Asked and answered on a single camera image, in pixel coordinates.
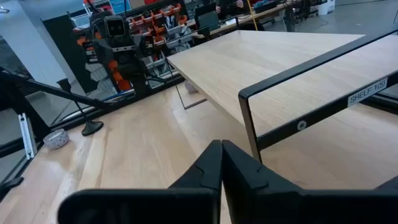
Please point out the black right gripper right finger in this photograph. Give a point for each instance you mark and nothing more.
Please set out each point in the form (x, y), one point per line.
(248, 193)

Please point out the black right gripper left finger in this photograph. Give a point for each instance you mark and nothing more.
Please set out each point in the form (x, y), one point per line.
(199, 180)

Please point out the black candlestick holder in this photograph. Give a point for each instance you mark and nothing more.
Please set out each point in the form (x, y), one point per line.
(91, 127)

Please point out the pink patterned bowl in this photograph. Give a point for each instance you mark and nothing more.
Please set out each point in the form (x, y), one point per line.
(190, 87)

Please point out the white tealight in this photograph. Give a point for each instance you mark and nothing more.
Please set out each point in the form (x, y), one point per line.
(56, 139)

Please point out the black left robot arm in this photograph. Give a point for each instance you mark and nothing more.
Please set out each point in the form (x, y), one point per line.
(138, 82)

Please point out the black and orange robot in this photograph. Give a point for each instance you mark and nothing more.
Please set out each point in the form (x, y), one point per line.
(161, 31)

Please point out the black partition panel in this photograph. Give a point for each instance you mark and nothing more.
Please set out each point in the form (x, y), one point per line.
(62, 46)

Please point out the dark laptop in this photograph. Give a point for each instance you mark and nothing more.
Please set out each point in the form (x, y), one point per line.
(206, 18)

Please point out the person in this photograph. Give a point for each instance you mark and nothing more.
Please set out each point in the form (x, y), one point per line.
(230, 7)

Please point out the long wooden desk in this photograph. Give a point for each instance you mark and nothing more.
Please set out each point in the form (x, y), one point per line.
(248, 19)

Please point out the white bin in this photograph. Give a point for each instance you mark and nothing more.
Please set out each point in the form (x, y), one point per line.
(326, 7)

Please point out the black metal table frame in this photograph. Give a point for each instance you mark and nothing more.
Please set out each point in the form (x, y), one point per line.
(62, 92)

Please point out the white metal bracket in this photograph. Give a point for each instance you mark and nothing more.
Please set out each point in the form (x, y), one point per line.
(27, 137)

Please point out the wooden shelf black metal frame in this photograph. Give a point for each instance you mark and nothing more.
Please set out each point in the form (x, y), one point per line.
(264, 62)

